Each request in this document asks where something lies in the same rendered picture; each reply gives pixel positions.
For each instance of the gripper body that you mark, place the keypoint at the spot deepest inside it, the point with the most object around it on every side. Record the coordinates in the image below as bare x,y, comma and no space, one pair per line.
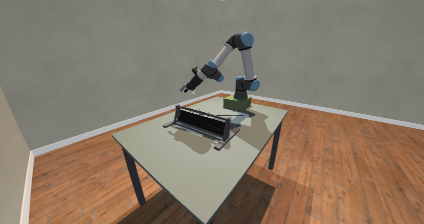
196,80

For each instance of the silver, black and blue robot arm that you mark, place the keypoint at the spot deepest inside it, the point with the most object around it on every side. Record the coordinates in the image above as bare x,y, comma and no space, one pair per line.
242,41

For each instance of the black network patch panel rack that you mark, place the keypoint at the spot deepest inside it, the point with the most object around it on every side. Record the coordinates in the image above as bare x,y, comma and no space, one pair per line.
204,123

